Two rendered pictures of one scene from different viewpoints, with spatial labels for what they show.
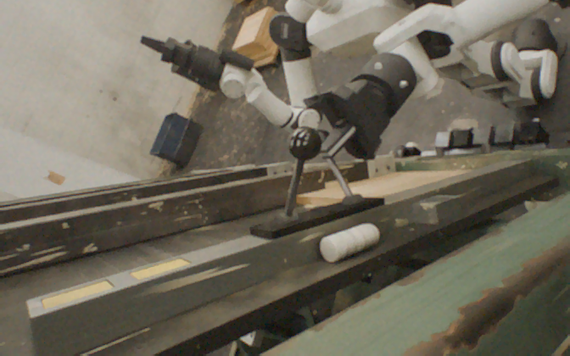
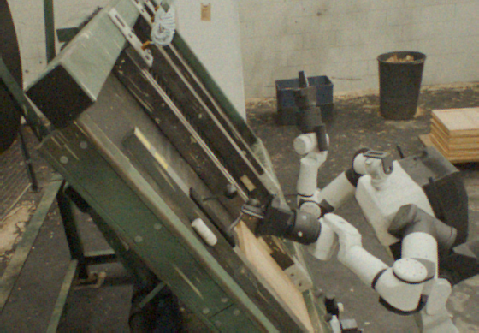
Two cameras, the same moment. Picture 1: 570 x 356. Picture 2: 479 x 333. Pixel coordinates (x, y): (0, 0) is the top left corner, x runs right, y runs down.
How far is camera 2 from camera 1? 97 cm
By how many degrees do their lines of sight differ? 18
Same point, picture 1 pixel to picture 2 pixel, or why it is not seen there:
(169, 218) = (189, 149)
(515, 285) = (189, 243)
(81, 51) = not seen: outside the picture
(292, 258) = (186, 208)
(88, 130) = (270, 8)
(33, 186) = not seen: outside the picture
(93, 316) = (139, 148)
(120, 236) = (168, 130)
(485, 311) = (179, 232)
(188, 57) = (304, 106)
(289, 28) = not seen: hidden behind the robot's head
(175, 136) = not seen: hidden behind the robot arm
